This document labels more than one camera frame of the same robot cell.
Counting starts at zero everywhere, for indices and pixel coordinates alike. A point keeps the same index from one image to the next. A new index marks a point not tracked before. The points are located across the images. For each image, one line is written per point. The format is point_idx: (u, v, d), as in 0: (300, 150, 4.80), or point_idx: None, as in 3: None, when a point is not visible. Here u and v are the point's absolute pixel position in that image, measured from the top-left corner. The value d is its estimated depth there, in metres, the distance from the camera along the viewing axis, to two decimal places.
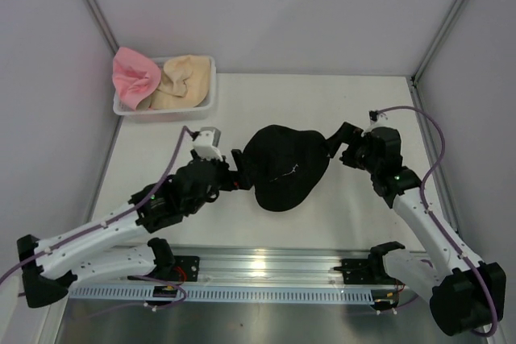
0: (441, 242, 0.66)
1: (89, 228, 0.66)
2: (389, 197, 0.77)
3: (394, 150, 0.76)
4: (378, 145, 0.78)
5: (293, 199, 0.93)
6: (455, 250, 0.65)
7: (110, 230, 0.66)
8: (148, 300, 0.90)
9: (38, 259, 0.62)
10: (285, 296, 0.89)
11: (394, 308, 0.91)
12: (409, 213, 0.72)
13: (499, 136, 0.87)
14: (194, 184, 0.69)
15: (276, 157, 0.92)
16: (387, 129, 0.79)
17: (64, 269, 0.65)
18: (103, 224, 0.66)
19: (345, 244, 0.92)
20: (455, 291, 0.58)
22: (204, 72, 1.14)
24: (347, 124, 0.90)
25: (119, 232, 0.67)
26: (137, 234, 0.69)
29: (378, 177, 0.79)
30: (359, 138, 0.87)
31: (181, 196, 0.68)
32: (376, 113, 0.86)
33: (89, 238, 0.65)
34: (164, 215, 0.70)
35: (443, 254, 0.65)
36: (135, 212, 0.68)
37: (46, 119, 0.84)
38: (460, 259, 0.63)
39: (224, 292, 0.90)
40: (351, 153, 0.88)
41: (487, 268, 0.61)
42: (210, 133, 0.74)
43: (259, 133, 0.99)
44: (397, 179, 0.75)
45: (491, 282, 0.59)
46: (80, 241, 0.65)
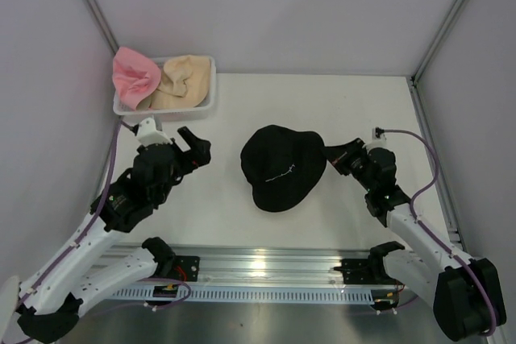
0: (431, 246, 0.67)
1: (63, 254, 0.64)
2: (380, 217, 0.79)
3: (389, 174, 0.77)
4: (372, 167, 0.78)
5: (292, 200, 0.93)
6: (446, 251, 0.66)
7: (83, 246, 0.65)
8: (148, 300, 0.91)
9: (25, 301, 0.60)
10: (285, 296, 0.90)
11: (393, 308, 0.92)
12: (400, 225, 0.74)
13: (500, 136, 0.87)
14: (156, 169, 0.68)
15: (272, 155, 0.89)
16: (382, 151, 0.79)
17: (56, 302, 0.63)
18: (72, 244, 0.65)
19: (343, 244, 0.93)
20: (451, 288, 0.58)
22: (204, 72, 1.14)
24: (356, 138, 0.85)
25: (93, 245, 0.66)
26: (113, 239, 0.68)
29: (372, 196, 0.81)
30: (358, 150, 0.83)
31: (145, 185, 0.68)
32: (379, 131, 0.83)
33: (66, 263, 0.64)
34: (132, 209, 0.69)
35: (434, 257, 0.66)
36: (99, 220, 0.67)
37: (45, 119, 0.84)
38: (451, 259, 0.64)
39: (225, 292, 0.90)
40: (346, 162, 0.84)
41: (478, 264, 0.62)
42: (151, 119, 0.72)
43: (259, 133, 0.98)
44: (388, 198, 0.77)
45: (484, 279, 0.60)
46: (60, 268, 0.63)
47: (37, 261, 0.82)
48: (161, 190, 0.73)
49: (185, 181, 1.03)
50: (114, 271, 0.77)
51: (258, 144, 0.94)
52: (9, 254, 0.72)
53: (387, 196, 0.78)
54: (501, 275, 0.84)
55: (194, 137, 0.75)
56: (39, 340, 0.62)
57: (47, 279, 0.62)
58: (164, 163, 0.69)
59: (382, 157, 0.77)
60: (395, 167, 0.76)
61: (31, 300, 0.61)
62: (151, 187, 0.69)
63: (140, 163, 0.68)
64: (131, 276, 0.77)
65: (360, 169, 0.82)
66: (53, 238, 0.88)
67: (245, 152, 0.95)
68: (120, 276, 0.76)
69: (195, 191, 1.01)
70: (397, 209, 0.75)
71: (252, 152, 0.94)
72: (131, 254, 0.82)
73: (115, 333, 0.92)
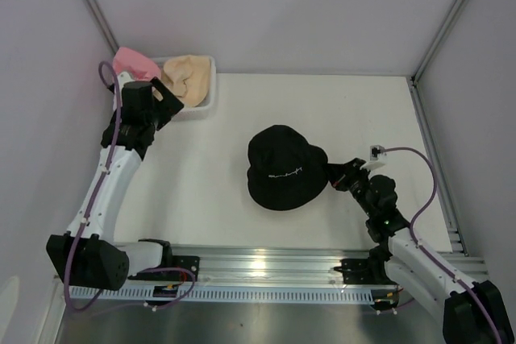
0: (434, 270, 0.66)
1: (99, 184, 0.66)
2: (382, 243, 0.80)
3: (389, 202, 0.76)
4: (372, 196, 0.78)
5: (290, 202, 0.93)
6: (449, 275, 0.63)
7: (114, 170, 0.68)
8: (148, 300, 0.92)
9: (84, 234, 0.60)
10: (285, 295, 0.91)
11: (393, 308, 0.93)
12: (401, 250, 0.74)
13: (500, 136, 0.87)
14: (141, 96, 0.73)
15: (280, 152, 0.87)
16: (384, 180, 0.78)
17: (109, 230, 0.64)
18: (105, 170, 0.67)
19: (343, 244, 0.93)
20: (456, 312, 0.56)
22: (204, 72, 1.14)
24: (357, 161, 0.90)
25: (122, 165, 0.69)
26: (134, 165, 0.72)
29: (372, 224, 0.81)
30: (359, 173, 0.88)
31: (140, 113, 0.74)
32: (378, 151, 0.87)
33: (107, 190, 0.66)
34: (141, 134, 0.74)
35: (439, 282, 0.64)
36: (118, 148, 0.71)
37: (46, 118, 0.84)
38: (455, 283, 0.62)
39: (226, 292, 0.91)
40: (348, 184, 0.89)
41: (482, 288, 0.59)
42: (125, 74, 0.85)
43: (271, 130, 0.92)
44: (387, 224, 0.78)
45: (488, 302, 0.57)
46: (102, 196, 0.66)
47: (38, 261, 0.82)
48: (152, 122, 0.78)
49: (185, 181, 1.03)
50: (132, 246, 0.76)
51: (270, 138, 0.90)
52: (8, 253, 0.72)
53: (387, 221, 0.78)
54: (502, 275, 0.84)
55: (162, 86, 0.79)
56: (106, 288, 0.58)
57: (94, 209, 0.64)
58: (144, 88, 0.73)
59: (382, 186, 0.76)
60: (395, 196, 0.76)
61: (88, 232, 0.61)
62: (145, 113, 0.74)
63: (126, 94, 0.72)
64: (150, 256, 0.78)
65: (359, 192, 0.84)
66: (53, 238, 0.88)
67: (253, 142, 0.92)
68: (143, 250, 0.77)
69: (195, 191, 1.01)
70: (397, 236, 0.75)
71: (261, 147, 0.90)
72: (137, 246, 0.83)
73: (114, 333, 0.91)
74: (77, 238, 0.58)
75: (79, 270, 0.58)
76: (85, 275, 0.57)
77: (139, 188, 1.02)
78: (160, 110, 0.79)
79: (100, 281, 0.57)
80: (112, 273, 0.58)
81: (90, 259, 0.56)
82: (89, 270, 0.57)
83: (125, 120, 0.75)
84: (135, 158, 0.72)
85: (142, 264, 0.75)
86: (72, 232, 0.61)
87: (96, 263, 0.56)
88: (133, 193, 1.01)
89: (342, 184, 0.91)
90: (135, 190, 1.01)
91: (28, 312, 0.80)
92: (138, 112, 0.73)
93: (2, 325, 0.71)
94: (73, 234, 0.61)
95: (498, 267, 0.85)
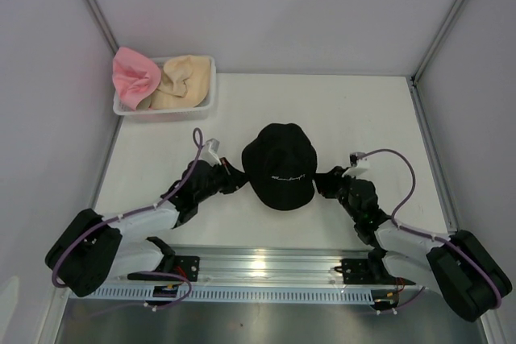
0: (414, 238, 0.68)
1: (144, 206, 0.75)
2: (372, 244, 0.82)
3: (370, 203, 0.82)
4: (355, 201, 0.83)
5: (288, 201, 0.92)
6: (427, 237, 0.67)
7: (160, 209, 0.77)
8: (149, 300, 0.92)
9: (111, 224, 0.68)
10: (285, 296, 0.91)
11: (393, 308, 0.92)
12: (386, 238, 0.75)
13: (499, 134, 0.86)
14: (197, 179, 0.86)
15: (289, 155, 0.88)
16: (361, 182, 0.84)
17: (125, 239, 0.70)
18: (155, 205, 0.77)
19: (345, 245, 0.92)
20: (442, 263, 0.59)
22: (204, 72, 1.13)
24: (338, 170, 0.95)
25: (165, 213, 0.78)
26: (168, 222, 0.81)
29: (360, 226, 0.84)
30: (343, 179, 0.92)
31: (191, 193, 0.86)
32: (356, 157, 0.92)
33: (146, 216, 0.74)
34: (185, 210, 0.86)
35: (420, 247, 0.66)
36: (167, 204, 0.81)
37: (45, 118, 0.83)
38: (434, 242, 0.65)
39: (225, 292, 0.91)
40: (334, 189, 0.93)
41: (458, 237, 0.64)
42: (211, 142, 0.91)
43: (277, 135, 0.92)
44: (372, 224, 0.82)
45: (468, 248, 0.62)
46: (142, 215, 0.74)
47: (39, 261, 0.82)
48: (212, 191, 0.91)
49: None
50: (131, 246, 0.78)
51: (276, 140, 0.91)
52: (8, 252, 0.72)
53: (372, 221, 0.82)
54: None
55: (232, 170, 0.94)
56: (72, 288, 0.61)
57: (131, 217, 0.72)
58: (200, 174, 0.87)
59: (364, 189, 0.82)
60: (374, 196, 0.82)
61: (116, 225, 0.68)
62: (196, 192, 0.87)
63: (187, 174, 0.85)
64: (147, 259, 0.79)
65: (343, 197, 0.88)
66: (54, 237, 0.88)
67: (264, 137, 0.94)
68: (141, 251, 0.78)
69: None
70: (382, 226, 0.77)
71: (268, 147, 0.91)
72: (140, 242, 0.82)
73: (115, 332, 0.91)
74: (102, 224, 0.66)
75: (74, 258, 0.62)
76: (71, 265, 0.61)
77: (138, 189, 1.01)
78: (228, 179, 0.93)
79: (73, 277, 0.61)
80: (89, 274, 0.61)
81: (92, 249, 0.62)
82: (78, 260, 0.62)
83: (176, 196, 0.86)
84: (175, 217, 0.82)
85: (131, 267, 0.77)
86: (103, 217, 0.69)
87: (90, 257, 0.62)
88: (134, 194, 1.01)
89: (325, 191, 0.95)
90: (135, 189, 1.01)
91: (29, 312, 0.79)
92: (189, 190, 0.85)
93: (2, 325, 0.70)
94: (105, 218, 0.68)
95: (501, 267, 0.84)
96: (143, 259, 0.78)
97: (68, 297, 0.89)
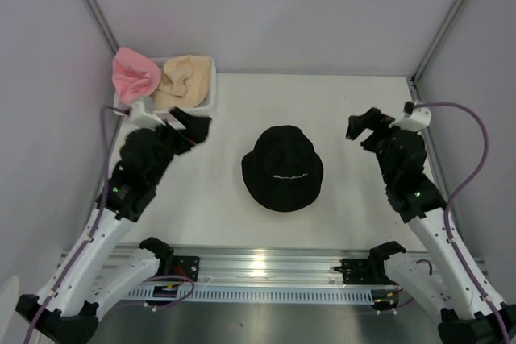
0: (463, 280, 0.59)
1: (77, 250, 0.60)
2: (403, 213, 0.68)
3: (415, 163, 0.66)
4: (397, 154, 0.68)
5: (290, 201, 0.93)
6: (477, 291, 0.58)
7: (98, 238, 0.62)
8: (148, 300, 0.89)
9: (47, 305, 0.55)
10: (284, 296, 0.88)
11: (393, 308, 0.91)
12: (426, 238, 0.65)
13: (499, 135, 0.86)
14: (142, 156, 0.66)
15: (289, 155, 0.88)
16: (414, 138, 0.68)
17: (80, 298, 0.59)
18: (87, 238, 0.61)
19: (343, 245, 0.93)
20: (480, 337, 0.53)
22: (203, 72, 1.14)
24: (376, 109, 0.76)
25: (107, 236, 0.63)
26: (125, 228, 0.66)
29: (395, 188, 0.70)
30: (386, 131, 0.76)
31: (139, 173, 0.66)
32: (412, 105, 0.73)
33: (82, 261, 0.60)
34: (136, 196, 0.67)
35: (463, 294, 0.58)
36: (107, 212, 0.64)
37: (44, 118, 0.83)
38: (484, 302, 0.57)
39: (226, 292, 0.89)
40: (373, 142, 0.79)
41: (509, 312, 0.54)
42: (139, 104, 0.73)
43: (277, 136, 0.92)
44: (417, 196, 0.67)
45: (509, 320, 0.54)
46: (76, 267, 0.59)
47: (38, 261, 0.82)
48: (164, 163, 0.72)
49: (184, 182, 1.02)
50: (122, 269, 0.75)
51: (276, 140, 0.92)
52: (9, 253, 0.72)
53: (418, 192, 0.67)
54: (502, 276, 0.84)
55: (184, 116, 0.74)
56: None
57: (65, 279, 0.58)
58: (149, 144, 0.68)
59: (408, 143, 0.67)
60: (425, 156, 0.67)
61: (53, 304, 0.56)
62: (144, 171, 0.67)
63: (125, 152, 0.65)
64: (140, 272, 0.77)
65: (382, 151, 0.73)
66: (53, 238, 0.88)
67: (264, 138, 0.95)
68: (133, 270, 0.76)
69: (193, 191, 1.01)
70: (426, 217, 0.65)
71: (268, 148, 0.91)
72: (134, 256, 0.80)
73: (114, 333, 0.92)
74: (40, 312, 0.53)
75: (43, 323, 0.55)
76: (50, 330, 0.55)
77: None
78: (179, 138, 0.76)
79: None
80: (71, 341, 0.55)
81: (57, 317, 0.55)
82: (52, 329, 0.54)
83: (123, 180, 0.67)
84: (130, 218, 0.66)
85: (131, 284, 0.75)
86: (39, 298, 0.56)
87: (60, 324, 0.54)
88: None
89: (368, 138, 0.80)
90: None
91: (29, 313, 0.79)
92: (138, 172, 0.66)
93: (3, 325, 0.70)
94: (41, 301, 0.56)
95: (501, 267, 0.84)
96: (134, 275, 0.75)
97: None
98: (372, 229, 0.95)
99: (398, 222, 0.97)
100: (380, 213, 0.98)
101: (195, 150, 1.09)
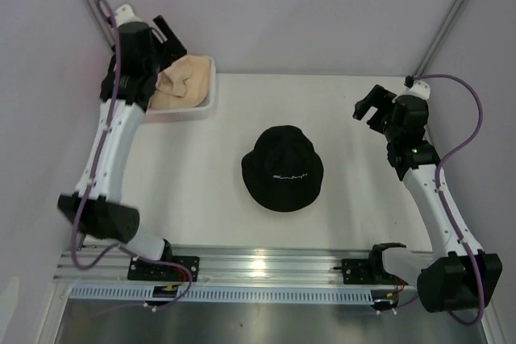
0: (443, 223, 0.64)
1: (101, 140, 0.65)
2: (400, 168, 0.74)
3: (416, 120, 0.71)
4: (400, 113, 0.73)
5: (289, 201, 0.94)
6: (456, 234, 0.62)
7: (115, 127, 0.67)
8: (148, 300, 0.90)
9: (90, 192, 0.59)
10: (285, 296, 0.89)
11: (393, 308, 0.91)
12: (415, 187, 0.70)
13: (499, 134, 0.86)
14: (139, 39, 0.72)
15: (289, 155, 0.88)
16: (415, 99, 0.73)
17: (118, 191, 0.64)
18: (106, 127, 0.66)
19: (343, 246, 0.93)
20: (449, 275, 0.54)
22: (204, 72, 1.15)
24: (379, 87, 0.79)
25: (124, 123, 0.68)
26: (138, 116, 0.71)
29: (396, 146, 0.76)
30: (392, 105, 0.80)
31: (137, 60, 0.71)
32: (413, 79, 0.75)
33: (110, 147, 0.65)
34: (142, 78, 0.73)
35: (443, 236, 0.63)
36: (118, 105, 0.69)
37: (45, 118, 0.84)
38: (459, 244, 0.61)
39: (226, 292, 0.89)
40: (378, 118, 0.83)
41: (483, 256, 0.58)
42: (127, 7, 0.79)
43: (277, 136, 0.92)
44: (414, 152, 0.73)
45: (485, 270, 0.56)
46: (106, 151, 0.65)
47: (38, 260, 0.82)
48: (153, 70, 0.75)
49: (184, 182, 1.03)
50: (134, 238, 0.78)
51: (276, 140, 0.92)
52: (8, 253, 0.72)
53: (414, 149, 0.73)
54: (502, 275, 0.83)
55: (168, 28, 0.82)
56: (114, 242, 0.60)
57: (98, 169, 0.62)
58: (137, 42, 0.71)
59: (410, 102, 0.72)
60: (423, 115, 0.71)
61: (95, 191, 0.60)
62: (140, 52, 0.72)
63: (123, 40, 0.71)
64: (153, 245, 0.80)
65: (387, 123, 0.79)
66: (53, 237, 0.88)
67: (264, 137, 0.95)
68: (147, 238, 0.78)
69: (193, 191, 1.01)
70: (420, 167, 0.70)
71: (268, 148, 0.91)
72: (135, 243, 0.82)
73: (114, 333, 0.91)
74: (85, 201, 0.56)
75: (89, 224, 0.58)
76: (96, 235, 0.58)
77: (138, 189, 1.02)
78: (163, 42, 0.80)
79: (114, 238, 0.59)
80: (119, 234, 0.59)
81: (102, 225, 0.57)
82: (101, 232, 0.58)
83: (123, 72, 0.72)
84: (139, 108, 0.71)
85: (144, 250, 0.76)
86: (80, 192, 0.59)
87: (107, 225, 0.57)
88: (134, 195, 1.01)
89: (374, 115, 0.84)
90: (135, 189, 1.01)
91: (29, 312, 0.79)
92: (135, 57, 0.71)
93: (2, 325, 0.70)
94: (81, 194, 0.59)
95: None
96: (144, 245, 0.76)
97: (68, 297, 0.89)
98: (372, 229, 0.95)
99: (398, 221, 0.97)
100: (380, 212, 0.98)
101: (195, 150, 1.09)
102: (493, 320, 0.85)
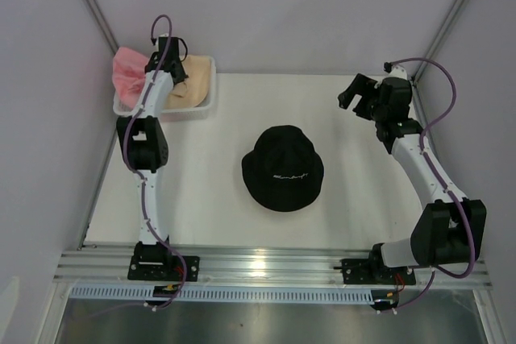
0: (428, 178, 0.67)
1: (147, 89, 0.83)
2: (389, 142, 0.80)
3: (400, 96, 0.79)
4: (385, 91, 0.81)
5: (290, 203, 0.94)
6: (441, 184, 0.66)
7: (158, 81, 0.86)
8: (148, 300, 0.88)
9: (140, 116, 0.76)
10: (285, 296, 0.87)
11: (393, 308, 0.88)
12: (403, 152, 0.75)
13: (500, 134, 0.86)
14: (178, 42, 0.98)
15: (289, 155, 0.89)
16: (397, 78, 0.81)
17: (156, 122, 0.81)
18: (151, 80, 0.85)
19: (343, 245, 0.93)
20: (435, 219, 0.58)
22: (204, 72, 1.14)
24: (360, 76, 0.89)
25: (164, 82, 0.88)
26: (169, 84, 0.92)
29: (382, 121, 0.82)
30: (375, 90, 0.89)
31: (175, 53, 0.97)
32: (390, 64, 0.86)
33: (153, 93, 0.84)
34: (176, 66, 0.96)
35: (429, 189, 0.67)
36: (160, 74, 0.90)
37: (44, 118, 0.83)
38: (446, 193, 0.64)
39: (226, 292, 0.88)
40: (364, 105, 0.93)
41: (469, 204, 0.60)
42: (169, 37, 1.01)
43: (277, 135, 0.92)
44: (399, 126, 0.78)
45: (472, 215, 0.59)
46: (151, 94, 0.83)
47: (39, 259, 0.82)
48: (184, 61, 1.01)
49: (184, 181, 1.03)
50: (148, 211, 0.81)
51: (276, 139, 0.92)
52: (9, 251, 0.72)
53: (401, 124, 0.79)
54: (503, 275, 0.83)
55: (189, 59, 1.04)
56: (151, 161, 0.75)
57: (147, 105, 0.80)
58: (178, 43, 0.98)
59: (393, 80, 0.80)
60: (407, 93, 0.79)
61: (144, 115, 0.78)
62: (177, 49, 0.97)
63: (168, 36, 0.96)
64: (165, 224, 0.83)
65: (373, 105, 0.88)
66: (53, 236, 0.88)
67: (265, 135, 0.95)
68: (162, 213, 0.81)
69: (193, 190, 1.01)
70: (405, 137, 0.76)
71: (267, 150, 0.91)
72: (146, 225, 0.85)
73: (115, 332, 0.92)
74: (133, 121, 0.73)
75: (134, 147, 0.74)
76: (139, 151, 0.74)
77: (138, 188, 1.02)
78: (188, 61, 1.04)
79: (151, 159, 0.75)
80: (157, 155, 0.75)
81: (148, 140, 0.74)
82: (144, 149, 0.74)
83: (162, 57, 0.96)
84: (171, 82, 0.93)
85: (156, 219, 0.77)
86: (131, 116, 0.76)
87: (151, 138, 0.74)
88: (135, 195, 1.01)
89: (360, 102, 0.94)
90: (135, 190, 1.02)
91: (29, 312, 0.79)
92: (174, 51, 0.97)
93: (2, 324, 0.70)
94: (133, 114, 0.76)
95: (501, 267, 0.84)
96: (155, 212, 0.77)
97: (68, 296, 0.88)
98: (372, 230, 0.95)
99: (398, 221, 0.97)
100: (380, 212, 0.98)
101: (196, 150, 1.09)
102: (493, 318, 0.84)
